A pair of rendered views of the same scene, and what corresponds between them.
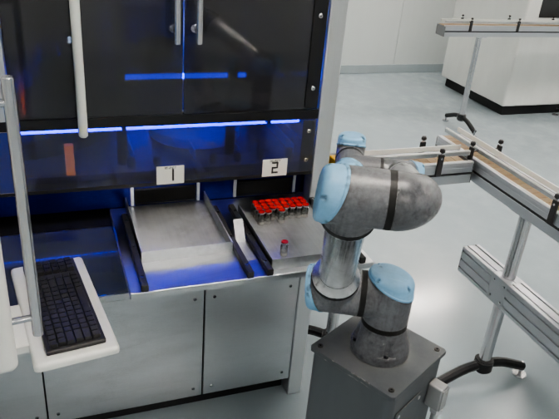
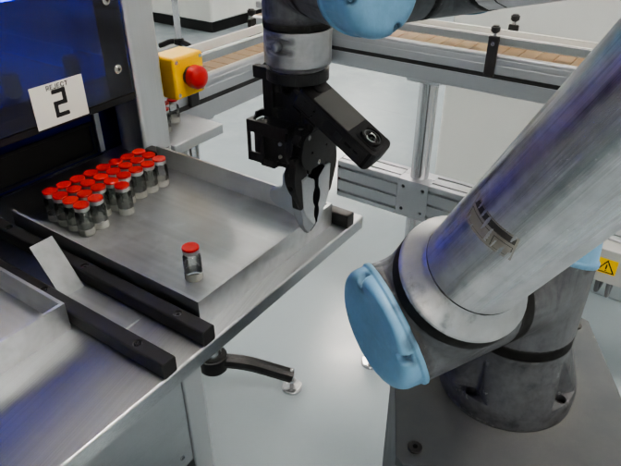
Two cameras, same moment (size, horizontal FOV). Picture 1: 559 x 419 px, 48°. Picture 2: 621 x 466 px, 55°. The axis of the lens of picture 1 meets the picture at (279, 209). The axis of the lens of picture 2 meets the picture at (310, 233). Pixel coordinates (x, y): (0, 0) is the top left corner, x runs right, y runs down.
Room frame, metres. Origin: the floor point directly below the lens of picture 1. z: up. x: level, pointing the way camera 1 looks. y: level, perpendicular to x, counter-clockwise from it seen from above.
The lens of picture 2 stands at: (1.00, 0.18, 1.31)
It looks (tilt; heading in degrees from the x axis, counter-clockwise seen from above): 32 degrees down; 326
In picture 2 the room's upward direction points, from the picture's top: straight up
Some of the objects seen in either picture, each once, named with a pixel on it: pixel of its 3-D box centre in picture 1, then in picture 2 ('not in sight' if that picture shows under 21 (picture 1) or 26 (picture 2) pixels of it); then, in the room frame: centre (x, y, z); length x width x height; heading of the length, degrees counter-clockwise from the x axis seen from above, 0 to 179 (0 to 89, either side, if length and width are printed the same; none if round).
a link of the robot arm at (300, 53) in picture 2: not in sight; (296, 47); (1.56, -0.17, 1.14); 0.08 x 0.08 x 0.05
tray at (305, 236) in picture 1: (294, 230); (175, 217); (1.68, -0.05, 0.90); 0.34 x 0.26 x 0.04; 22
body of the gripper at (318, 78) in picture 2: not in sight; (293, 116); (1.57, -0.17, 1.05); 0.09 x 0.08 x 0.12; 22
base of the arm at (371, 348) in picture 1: (382, 332); (512, 349); (1.29, -0.29, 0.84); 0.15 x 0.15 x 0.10
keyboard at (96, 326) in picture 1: (61, 299); not in sight; (1.34, 0.55, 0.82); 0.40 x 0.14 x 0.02; 30
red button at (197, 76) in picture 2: not in sight; (194, 76); (1.95, -0.21, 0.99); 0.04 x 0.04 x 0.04; 22
